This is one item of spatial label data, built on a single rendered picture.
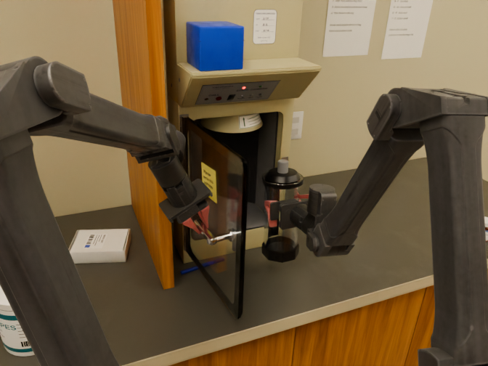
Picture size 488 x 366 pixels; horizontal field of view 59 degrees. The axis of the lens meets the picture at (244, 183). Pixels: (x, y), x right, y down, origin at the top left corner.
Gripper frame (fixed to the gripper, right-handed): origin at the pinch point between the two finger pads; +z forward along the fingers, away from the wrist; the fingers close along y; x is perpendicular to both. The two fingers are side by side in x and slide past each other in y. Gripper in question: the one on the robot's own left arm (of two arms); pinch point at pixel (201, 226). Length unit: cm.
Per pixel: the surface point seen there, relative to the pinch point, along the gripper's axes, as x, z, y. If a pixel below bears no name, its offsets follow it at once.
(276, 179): -6.6, 6.3, -22.8
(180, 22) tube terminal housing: -22.7, -33.3, -21.0
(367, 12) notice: -57, 6, -100
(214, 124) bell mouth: -26.5, -4.9, -19.4
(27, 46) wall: -69, -35, 10
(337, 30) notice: -58, 7, -86
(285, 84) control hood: -12.3, -12.0, -35.8
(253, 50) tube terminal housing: -20.7, -19.9, -34.7
